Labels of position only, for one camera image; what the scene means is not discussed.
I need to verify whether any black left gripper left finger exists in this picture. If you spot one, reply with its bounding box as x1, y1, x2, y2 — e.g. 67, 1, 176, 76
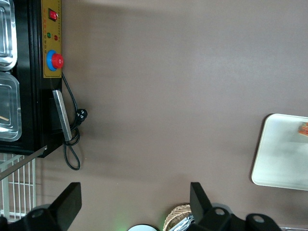
23, 182, 83, 231

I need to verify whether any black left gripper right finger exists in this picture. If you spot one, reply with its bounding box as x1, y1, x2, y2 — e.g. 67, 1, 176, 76
185, 181, 244, 231

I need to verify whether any orange sandwich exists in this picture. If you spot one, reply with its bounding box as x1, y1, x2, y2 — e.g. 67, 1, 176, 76
297, 122, 308, 138

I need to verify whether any silver foil tray stack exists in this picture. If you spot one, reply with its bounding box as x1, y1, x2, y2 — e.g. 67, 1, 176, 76
172, 215, 195, 231

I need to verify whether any beige plastic tray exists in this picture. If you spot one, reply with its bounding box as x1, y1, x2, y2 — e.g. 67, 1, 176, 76
251, 113, 308, 192

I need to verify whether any light wicker basket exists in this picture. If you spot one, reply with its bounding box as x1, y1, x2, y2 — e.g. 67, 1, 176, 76
163, 204, 194, 231

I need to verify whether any steel container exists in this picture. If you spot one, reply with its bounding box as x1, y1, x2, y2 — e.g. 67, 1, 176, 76
0, 72, 22, 142
0, 0, 18, 72

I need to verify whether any black sealing machine yellow panel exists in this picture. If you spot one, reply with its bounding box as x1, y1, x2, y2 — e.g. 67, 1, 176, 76
0, 0, 64, 181

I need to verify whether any white wire rack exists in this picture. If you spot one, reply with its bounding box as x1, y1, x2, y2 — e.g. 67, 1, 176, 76
0, 154, 37, 221

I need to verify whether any black power cable with plug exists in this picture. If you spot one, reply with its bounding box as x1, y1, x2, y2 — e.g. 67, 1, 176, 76
61, 72, 89, 171

